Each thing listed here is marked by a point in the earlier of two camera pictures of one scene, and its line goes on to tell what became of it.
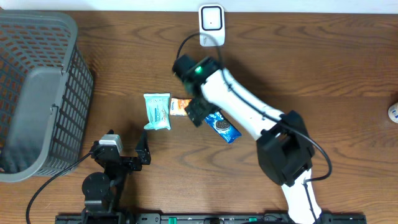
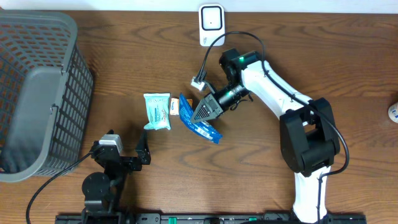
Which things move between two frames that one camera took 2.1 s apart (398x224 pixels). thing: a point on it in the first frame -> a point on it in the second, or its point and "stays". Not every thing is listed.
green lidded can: x=392 y=112 stays
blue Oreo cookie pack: x=229 y=133 -> x=203 y=128
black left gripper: x=142 y=150 stays
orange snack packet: x=178 y=106 stays
